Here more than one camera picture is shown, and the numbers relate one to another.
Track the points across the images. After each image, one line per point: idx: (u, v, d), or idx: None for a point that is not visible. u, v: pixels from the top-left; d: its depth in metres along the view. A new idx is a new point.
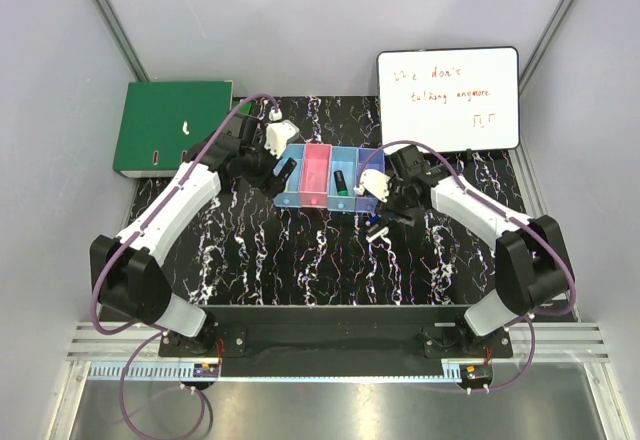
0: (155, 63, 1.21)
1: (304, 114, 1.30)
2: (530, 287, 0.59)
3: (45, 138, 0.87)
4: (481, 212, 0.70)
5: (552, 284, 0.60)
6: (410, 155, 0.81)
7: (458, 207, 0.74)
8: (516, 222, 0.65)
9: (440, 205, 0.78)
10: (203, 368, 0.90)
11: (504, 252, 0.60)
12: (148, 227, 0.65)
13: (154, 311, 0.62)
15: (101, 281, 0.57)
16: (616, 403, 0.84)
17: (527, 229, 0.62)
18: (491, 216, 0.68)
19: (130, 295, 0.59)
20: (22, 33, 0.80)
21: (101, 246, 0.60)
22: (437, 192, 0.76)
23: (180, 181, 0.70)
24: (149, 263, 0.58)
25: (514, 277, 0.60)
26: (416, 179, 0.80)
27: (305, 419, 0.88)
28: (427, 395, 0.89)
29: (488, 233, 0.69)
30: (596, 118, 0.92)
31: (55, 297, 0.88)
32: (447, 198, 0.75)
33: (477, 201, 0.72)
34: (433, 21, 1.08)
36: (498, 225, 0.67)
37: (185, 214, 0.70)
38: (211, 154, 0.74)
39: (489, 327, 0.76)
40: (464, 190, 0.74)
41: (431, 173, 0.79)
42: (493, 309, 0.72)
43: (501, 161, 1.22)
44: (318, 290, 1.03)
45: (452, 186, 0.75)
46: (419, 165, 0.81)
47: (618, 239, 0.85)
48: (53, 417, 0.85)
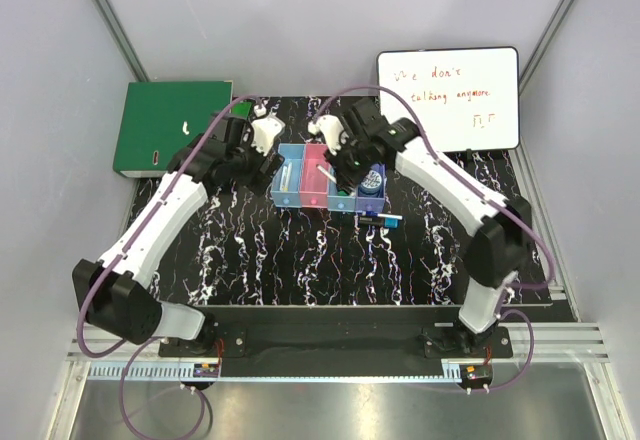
0: (155, 63, 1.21)
1: (304, 114, 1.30)
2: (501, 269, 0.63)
3: (45, 138, 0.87)
4: (457, 190, 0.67)
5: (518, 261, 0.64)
6: (366, 110, 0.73)
7: (429, 177, 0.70)
8: (495, 205, 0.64)
9: (406, 169, 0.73)
10: (203, 368, 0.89)
11: (483, 238, 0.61)
12: (131, 248, 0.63)
13: (144, 329, 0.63)
15: (86, 308, 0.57)
16: (616, 403, 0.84)
17: (510, 215, 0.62)
18: (466, 196, 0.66)
19: (117, 317, 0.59)
20: (21, 33, 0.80)
21: (84, 271, 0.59)
22: (405, 158, 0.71)
23: (162, 195, 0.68)
24: (133, 289, 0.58)
25: (489, 259, 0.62)
26: (377, 137, 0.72)
27: (305, 419, 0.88)
28: (427, 394, 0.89)
29: (462, 211, 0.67)
30: (596, 117, 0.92)
31: (56, 297, 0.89)
32: (417, 167, 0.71)
33: (449, 175, 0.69)
34: (433, 21, 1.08)
36: (475, 207, 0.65)
37: (170, 231, 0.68)
38: (195, 162, 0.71)
39: (486, 320, 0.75)
40: (436, 160, 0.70)
41: (394, 133, 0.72)
42: (477, 297, 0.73)
43: (501, 160, 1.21)
44: (317, 289, 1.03)
45: (421, 153, 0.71)
46: (378, 121, 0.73)
47: (619, 239, 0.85)
48: (53, 416, 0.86)
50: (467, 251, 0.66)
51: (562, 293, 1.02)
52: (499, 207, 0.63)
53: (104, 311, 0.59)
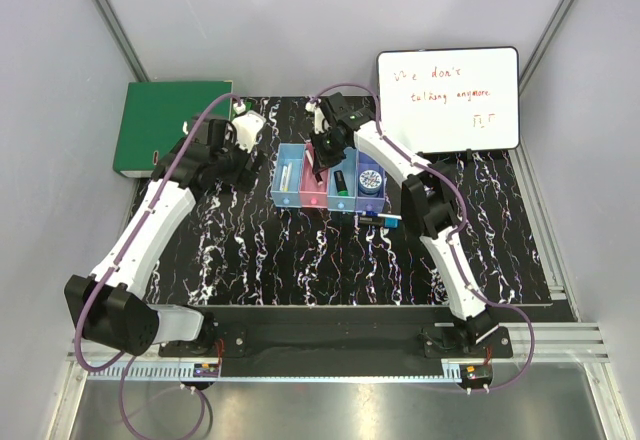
0: (155, 63, 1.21)
1: (304, 114, 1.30)
2: (425, 217, 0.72)
3: (44, 138, 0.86)
4: (393, 157, 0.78)
5: (440, 212, 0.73)
6: (336, 100, 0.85)
7: (375, 149, 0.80)
8: (420, 166, 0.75)
9: (361, 146, 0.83)
10: (203, 368, 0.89)
11: (408, 192, 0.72)
12: (123, 260, 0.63)
13: (143, 342, 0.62)
15: (81, 324, 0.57)
16: (616, 403, 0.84)
17: (432, 171, 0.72)
18: (399, 161, 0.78)
19: (114, 330, 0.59)
20: (20, 32, 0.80)
21: (76, 286, 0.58)
22: (358, 135, 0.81)
23: (150, 204, 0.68)
24: (128, 300, 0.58)
25: (415, 211, 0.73)
26: (341, 121, 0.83)
27: (305, 419, 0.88)
28: (427, 394, 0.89)
29: (397, 175, 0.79)
30: (596, 117, 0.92)
31: (57, 297, 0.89)
32: (367, 142, 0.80)
33: (392, 147, 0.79)
34: (433, 21, 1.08)
36: (405, 170, 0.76)
37: (161, 238, 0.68)
38: (180, 167, 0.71)
39: (468, 294, 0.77)
40: (380, 135, 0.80)
41: (355, 117, 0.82)
42: (444, 270, 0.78)
43: (501, 161, 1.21)
44: (317, 290, 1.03)
45: (371, 130, 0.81)
46: (345, 110, 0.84)
47: (619, 240, 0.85)
48: (53, 416, 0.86)
50: (402, 207, 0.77)
51: (562, 293, 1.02)
52: (426, 167, 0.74)
53: (101, 324, 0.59)
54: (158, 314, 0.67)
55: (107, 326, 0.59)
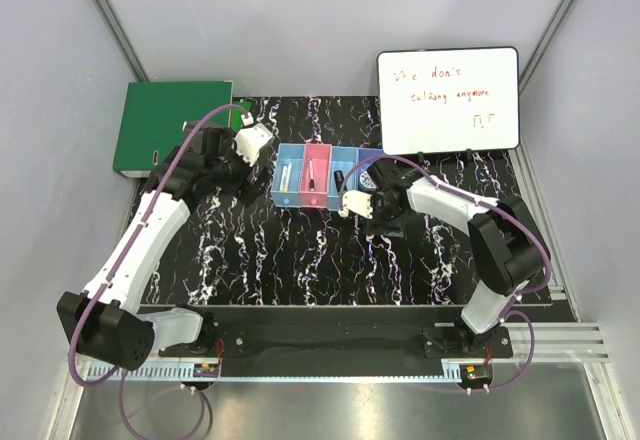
0: (154, 63, 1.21)
1: (304, 114, 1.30)
2: (507, 264, 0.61)
3: (45, 138, 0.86)
4: (451, 202, 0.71)
5: (528, 260, 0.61)
6: (385, 165, 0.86)
7: (433, 204, 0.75)
8: (485, 204, 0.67)
9: (418, 204, 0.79)
10: (203, 368, 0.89)
11: (477, 233, 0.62)
12: (116, 276, 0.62)
13: (137, 355, 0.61)
15: (74, 341, 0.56)
16: (616, 403, 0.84)
17: (496, 209, 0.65)
18: (461, 203, 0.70)
19: (108, 346, 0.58)
20: (19, 32, 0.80)
21: (69, 303, 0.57)
22: (413, 192, 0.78)
23: (143, 217, 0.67)
24: (121, 317, 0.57)
25: (490, 258, 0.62)
26: (393, 185, 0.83)
27: (304, 419, 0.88)
28: (427, 394, 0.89)
29: (463, 222, 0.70)
30: (595, 117, 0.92)
31: (56, 297, 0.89)
32: (422, 195, 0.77)
33: (447, 192, 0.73)
34: (433, 21, 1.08)
36: (469, 211, 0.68)
37: (155, 251, 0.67)
38: (174, 177, 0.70)
39: (484, 323, 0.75)
40: (435, 185, 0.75)
41: (405, 177, 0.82)
42: (484, 300, 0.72)
43: (501, 161, 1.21)
44: (317, 290, 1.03)
45: (424, 184, 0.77)
46: (395, 174, 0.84)
47: (618, 240, 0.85)
48: (53, 417, 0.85)
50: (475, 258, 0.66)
51: (562, 293, 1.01)
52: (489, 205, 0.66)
53: (95, 341, 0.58)
54: (152, 327, 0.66)
55: (101, 341, 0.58)
